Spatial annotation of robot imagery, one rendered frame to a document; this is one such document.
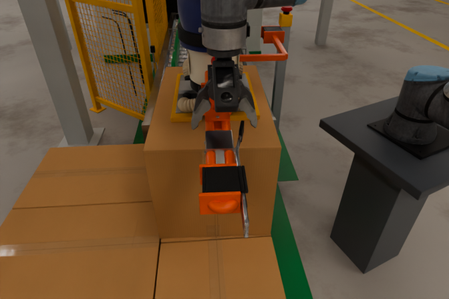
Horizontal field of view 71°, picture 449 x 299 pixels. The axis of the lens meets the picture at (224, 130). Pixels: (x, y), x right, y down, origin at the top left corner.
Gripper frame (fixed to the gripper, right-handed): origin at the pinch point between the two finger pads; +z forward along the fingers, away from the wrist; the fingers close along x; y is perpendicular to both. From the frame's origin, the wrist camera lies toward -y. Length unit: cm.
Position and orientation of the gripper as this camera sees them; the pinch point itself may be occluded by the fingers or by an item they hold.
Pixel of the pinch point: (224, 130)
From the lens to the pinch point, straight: 74.9
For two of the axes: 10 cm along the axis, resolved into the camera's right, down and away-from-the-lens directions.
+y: -0.6, -5.6, 8.2
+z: 0.0, 8.2, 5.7
